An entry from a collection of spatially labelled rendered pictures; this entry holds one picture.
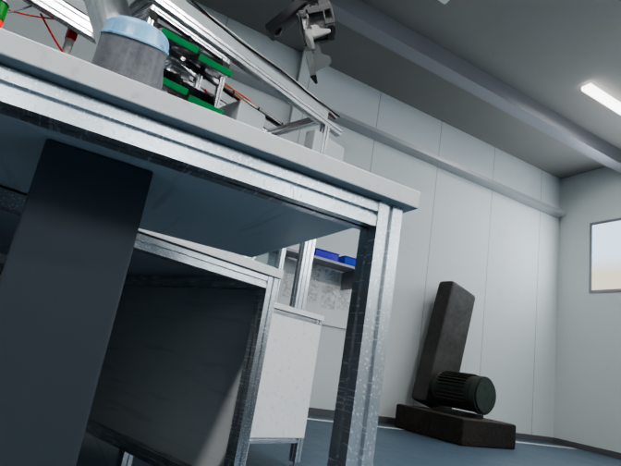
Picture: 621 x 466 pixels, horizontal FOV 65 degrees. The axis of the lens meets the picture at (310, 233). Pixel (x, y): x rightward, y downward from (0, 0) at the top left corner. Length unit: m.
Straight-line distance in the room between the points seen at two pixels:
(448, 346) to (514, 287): 2.16
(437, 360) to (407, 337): 0.55
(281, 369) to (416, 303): 4.49
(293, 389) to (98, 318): 2.11
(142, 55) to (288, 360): 2.10
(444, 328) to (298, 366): 4.13
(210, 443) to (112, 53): 1.29
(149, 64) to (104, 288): 0.40
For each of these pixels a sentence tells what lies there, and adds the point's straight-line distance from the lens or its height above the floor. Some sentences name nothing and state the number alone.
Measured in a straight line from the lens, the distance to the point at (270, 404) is 2.71.
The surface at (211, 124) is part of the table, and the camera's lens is 0.64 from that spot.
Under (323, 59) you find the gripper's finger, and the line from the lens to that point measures 1.28.
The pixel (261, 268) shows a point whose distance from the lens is 1.58.
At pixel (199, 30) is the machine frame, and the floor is 2.06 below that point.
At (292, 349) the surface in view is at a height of 0.64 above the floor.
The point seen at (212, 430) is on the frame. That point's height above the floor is 0.30.
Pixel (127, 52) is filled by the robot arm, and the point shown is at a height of 1.03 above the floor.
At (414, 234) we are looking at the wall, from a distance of 7.14.
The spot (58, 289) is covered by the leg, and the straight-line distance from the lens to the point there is 0.79.
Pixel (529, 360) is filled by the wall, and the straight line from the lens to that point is 8.74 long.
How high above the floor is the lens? 0.57
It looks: 15 degrees up
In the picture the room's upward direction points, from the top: 10 degrees clockwise
